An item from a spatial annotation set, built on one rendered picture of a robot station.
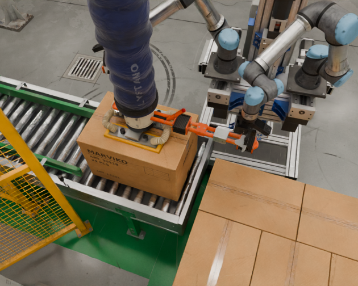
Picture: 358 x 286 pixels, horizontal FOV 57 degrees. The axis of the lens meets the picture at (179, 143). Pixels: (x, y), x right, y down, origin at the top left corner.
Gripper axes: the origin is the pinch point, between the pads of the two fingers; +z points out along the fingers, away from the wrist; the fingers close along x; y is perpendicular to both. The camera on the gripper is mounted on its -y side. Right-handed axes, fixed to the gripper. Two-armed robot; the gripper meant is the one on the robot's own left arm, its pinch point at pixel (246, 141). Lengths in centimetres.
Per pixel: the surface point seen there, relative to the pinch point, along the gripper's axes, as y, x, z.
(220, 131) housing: 14.4, -0.5, -0.9
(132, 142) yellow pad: 59, 14, 12
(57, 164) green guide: 112, 28, 45
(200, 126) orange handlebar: 24.8, -0.4, -0.7
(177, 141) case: 36.7, 3.3, 13.9
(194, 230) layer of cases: 15, 35, 54
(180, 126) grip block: 34.3, 3.7, -1.0
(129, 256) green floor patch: 58, 52, 109
